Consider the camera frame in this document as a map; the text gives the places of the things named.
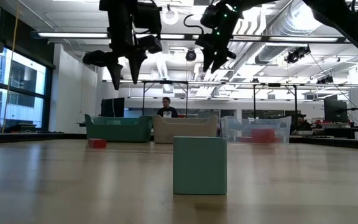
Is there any black monitor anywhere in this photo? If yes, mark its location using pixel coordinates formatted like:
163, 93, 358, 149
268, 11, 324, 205
323, 98, 349, 124
100, 97, 126, 118

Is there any large black-framed window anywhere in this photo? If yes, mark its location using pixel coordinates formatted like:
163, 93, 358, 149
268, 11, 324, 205
0, 46, 54, 131

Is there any pale grey plastic bin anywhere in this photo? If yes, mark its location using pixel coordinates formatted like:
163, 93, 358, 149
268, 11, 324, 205
152, 114, 219, 144

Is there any clear plastic bin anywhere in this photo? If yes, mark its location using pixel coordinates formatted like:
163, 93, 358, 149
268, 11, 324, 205
220, 115, 292, 144

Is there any white ceiling ring fixture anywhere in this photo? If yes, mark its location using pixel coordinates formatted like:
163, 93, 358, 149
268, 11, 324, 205
162, 7, 180, 26

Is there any teal cube block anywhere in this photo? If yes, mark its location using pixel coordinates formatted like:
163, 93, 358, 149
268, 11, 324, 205
172, 136, 228, 196

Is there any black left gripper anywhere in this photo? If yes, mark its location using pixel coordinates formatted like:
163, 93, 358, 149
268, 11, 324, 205
82, 34, 163, 91

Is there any long red block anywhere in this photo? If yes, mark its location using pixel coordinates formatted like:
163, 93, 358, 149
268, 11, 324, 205
88, 138, 108, 149

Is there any black aluminium table frame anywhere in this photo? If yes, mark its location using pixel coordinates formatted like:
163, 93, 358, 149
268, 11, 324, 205
0, 132, 358, 151

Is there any person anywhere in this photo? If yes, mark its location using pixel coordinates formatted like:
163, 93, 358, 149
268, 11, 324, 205
156, 96, 179, 118
292, 113, 313, 131

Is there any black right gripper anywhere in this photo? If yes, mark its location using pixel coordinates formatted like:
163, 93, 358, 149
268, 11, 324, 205
196, 18, 239, 75

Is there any black overhead light bar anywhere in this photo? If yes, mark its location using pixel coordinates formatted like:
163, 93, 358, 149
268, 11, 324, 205
31, 30, 358, 44

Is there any green plastic bin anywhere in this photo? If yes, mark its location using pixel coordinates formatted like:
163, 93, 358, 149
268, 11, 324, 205
85, 113, 154, 143

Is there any yellow cable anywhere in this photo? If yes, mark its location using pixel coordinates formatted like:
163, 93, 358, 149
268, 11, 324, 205
0, 0, 21, 134

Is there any black background rig frame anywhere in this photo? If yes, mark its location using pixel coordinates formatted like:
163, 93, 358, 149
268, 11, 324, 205
141, 79, 190, 118
252, 82, 300, 131

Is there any silver ceiling air duct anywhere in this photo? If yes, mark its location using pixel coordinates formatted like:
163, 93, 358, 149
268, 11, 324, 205
253, 0, 347, 63

